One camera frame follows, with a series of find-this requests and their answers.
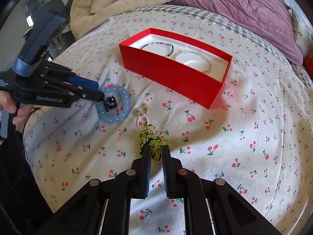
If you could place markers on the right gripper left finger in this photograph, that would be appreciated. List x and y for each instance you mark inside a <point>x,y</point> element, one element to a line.
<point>142,166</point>

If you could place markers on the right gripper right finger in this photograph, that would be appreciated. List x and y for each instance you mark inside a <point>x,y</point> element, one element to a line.
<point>171,166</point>

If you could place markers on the person's left hand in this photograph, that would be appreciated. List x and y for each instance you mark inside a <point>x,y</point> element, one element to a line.
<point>8,104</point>

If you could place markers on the gold pearl ring earring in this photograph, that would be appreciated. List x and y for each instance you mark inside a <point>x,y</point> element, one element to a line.
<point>141,115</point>

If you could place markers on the white floral pillow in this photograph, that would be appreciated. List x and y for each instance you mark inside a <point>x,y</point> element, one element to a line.
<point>302,29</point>

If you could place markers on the purple pillow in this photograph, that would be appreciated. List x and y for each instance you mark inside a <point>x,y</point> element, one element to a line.
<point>272,20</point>

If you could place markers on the red cardboard box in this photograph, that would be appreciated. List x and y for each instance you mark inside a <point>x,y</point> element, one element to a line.
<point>188,66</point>

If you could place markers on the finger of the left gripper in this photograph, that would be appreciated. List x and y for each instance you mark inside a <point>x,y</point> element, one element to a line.
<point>86,93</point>
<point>83,82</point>

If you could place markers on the green bead keychain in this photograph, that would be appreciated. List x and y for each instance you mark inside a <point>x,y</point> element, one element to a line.
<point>149,137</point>

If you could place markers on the red knotted cushion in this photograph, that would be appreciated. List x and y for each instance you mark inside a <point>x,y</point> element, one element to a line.
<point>308,64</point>

